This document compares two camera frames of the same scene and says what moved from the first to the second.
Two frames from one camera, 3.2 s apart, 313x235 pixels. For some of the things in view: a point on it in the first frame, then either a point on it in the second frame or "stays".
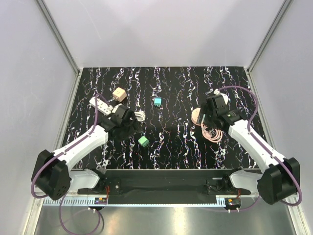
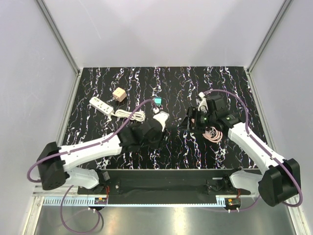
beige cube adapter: x=119 y=94 stays
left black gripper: x=135 y=129 -> x=161 y=141
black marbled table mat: x=165 y=97 stays
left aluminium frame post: x=59 y=35 stays
